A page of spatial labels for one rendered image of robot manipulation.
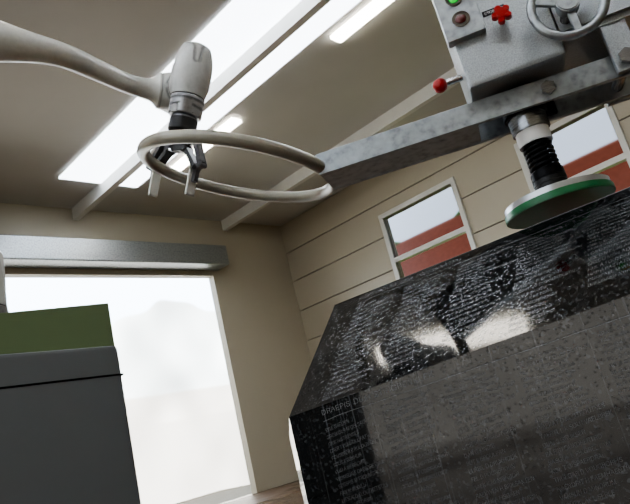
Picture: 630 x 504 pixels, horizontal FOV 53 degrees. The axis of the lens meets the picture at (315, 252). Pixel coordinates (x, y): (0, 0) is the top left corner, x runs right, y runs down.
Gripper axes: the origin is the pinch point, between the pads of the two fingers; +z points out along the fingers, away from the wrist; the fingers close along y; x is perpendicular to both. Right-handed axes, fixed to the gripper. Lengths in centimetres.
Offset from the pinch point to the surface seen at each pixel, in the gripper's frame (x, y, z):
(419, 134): 5, 67, -13
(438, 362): -5, 81, 35
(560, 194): 8, 96, 0
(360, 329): 9, 56, 30
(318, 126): 485, -299, -231
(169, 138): -24.6, 23.6, -4.0
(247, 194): 17.7, 10.8, -4.2
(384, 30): 377, -163, -275
